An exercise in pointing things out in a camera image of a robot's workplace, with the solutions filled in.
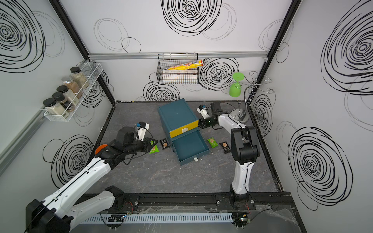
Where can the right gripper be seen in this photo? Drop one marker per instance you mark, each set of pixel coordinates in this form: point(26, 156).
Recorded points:
point(202, 123)

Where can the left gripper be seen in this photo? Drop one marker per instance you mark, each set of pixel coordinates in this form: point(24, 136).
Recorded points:
point(147, 144)

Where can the green cookie packet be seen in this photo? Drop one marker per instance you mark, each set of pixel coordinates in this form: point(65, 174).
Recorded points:
point(154, 149)
point(212, 142)

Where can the black cookie packet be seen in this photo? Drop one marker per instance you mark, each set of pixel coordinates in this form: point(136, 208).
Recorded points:
point(164, 143)
point(225, 147)

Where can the teal drawer cabinet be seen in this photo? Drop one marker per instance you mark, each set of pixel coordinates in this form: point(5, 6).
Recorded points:
point(174, 115)

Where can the yellow top drawer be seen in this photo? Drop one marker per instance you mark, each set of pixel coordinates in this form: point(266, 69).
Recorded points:
point(183, 129)

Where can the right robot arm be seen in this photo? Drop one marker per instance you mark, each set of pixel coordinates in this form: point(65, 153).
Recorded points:
point(245, 148)

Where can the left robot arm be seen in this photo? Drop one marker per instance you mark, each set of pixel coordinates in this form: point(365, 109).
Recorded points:
point(61, 212)

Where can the chrome glass holder stand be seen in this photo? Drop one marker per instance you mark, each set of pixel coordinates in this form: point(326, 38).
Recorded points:
point(261, 107)

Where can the green plastic wine glass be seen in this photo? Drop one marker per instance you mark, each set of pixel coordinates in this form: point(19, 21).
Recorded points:
point(236, 87)

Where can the orange cup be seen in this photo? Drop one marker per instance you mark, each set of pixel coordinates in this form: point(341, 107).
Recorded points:
point(99, 148)

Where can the yellow snack tube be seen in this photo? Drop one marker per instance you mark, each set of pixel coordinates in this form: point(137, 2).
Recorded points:
point(188, 66)

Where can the spice jar white contents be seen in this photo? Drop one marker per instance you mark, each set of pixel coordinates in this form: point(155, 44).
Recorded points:
point(69, 94)

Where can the white spice rack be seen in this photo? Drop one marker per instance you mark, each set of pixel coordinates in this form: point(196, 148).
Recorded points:
point(91, 98)

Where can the spice jar dark contents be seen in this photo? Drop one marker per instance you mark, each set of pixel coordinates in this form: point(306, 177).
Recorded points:
point(60, 98)

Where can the spice jar tan contents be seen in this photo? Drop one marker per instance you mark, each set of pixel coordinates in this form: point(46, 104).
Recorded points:
point(79, 77)

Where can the spice jar brown contents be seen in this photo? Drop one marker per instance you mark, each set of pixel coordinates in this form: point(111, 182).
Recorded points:
point(72, 85)

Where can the spice jar light powder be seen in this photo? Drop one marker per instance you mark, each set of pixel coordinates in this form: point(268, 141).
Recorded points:
point(53, 106)

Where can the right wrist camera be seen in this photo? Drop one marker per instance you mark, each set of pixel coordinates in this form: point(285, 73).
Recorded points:
point(202, 109)

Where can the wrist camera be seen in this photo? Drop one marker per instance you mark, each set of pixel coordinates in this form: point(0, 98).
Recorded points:
point(202, 109)
point(141, 129)

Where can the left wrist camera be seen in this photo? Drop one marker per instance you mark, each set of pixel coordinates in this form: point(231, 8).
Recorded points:
point(141, 129)

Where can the wire wall basket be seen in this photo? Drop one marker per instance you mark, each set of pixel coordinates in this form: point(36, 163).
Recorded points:
point(167, 60)

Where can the white cable duct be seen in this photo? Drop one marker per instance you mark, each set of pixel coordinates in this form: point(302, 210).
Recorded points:
point(160, 218)

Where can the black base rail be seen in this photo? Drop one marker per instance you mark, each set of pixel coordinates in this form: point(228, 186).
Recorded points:
point(219, 201)

